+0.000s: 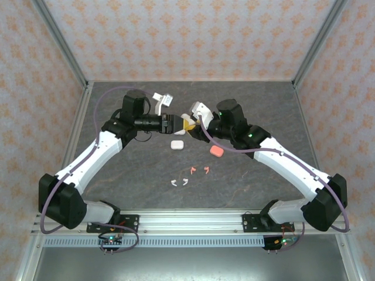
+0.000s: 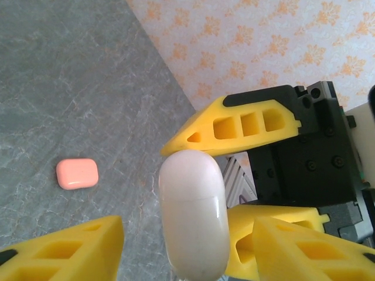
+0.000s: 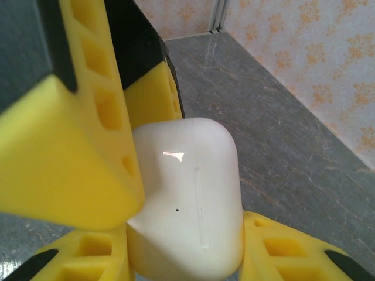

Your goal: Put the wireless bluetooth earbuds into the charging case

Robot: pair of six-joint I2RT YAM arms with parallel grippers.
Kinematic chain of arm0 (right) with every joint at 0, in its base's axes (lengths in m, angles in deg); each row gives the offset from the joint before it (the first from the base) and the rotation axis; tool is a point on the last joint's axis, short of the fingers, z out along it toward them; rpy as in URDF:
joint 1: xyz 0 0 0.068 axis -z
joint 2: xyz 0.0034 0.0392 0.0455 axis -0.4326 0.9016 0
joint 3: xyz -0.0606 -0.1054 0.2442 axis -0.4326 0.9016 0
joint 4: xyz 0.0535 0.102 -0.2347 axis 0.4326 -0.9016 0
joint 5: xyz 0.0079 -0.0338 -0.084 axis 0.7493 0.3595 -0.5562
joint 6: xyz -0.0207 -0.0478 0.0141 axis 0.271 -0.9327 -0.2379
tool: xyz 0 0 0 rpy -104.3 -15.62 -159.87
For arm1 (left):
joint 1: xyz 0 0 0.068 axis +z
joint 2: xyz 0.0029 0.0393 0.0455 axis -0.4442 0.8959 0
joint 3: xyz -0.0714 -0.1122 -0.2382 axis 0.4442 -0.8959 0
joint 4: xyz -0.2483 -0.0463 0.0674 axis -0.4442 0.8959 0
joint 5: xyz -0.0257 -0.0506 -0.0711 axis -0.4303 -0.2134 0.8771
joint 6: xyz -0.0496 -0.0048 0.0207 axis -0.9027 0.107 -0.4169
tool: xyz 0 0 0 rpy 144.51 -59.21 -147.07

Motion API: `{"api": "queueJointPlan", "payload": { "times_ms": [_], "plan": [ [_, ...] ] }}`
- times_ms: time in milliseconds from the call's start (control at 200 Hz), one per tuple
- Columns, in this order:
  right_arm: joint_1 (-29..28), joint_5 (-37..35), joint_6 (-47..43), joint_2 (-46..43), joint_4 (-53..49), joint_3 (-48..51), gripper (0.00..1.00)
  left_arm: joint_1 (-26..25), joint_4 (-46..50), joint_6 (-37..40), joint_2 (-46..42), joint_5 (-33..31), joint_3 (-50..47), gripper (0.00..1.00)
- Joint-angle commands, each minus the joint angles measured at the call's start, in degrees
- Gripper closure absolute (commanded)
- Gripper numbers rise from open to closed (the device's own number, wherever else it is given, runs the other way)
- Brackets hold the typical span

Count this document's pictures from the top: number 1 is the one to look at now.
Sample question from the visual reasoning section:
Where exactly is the control board with LEDs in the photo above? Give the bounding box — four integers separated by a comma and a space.
97, 234, 123, 255
263, 235, 297, 255

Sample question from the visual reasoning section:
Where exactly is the grey metal panel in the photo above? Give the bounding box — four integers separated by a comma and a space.
32, 247, 349, 281

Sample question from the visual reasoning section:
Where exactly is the aluminium side rail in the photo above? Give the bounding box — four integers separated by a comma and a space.
45, 81, 95, 212
292, 81, 335, 212

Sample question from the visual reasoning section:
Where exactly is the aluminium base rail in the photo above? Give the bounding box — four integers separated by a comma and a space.
30, 208, 352, 235

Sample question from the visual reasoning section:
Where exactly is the aluminium frame post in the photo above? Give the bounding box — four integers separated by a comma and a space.
31, 0, 90, 88
292, 0, 349, 88

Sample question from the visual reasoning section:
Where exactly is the grey slotted cable duct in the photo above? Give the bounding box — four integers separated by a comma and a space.
43, 236, 266, 248

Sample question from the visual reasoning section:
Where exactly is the aluminium frame leg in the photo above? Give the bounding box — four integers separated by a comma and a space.
14, 234, 45, 281
335, 233, 364, 281

